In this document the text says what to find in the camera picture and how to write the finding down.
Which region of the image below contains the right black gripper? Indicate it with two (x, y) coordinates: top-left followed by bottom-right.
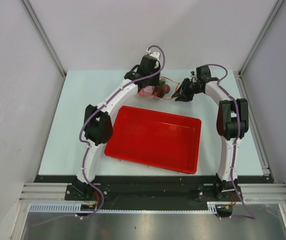
(172, 77), (202, 102)

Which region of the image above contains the dark purple fake fruit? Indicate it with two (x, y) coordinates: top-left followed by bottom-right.
(153, 86), (165, 99)

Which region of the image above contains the dark maroon fake fig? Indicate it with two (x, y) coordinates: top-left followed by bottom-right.
(162, 84), (171, 94)

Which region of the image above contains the clear zip top bag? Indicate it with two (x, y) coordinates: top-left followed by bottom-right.
(137, 75), (182, 101)

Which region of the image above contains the red fake apple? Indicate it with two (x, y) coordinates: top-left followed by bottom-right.
(138, 87), (153, 98)

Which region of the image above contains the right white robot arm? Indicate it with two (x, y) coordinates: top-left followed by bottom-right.
(172, 64), (249, 202)

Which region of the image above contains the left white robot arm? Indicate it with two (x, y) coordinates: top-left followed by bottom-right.
(70, 51), (164, 200)

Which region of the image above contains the red plastic tray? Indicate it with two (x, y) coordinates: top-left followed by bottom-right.
(104, 106), (202, 174)

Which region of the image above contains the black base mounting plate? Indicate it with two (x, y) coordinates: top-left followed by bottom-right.
(34, 175), (274, 210)

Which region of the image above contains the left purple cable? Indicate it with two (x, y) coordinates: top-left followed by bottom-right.
(32, 44), (166, 227)

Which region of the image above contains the purple cable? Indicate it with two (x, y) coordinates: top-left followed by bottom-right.
(32, 44), (166, 227)
(206, 63), (256, 220)

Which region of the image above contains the right aluminium frame post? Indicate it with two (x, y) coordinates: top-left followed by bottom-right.
(238, 0), (286, 77)

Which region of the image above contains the aluminium frame post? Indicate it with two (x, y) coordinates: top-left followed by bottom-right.
(238, 0), (286, 77)
(19, 0), (67, 79)

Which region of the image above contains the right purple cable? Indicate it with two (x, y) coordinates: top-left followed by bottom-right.
(206, 63), (256, 220)

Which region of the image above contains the left aluminium frame post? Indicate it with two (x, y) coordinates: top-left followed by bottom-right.
(19, 0), (67, 79)

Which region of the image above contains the aluminium front rail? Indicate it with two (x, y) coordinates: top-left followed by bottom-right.
(19, 183), (286, 204)

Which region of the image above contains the white slotted cable duct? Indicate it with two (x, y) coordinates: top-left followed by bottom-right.
(28, 202), (232, 216)

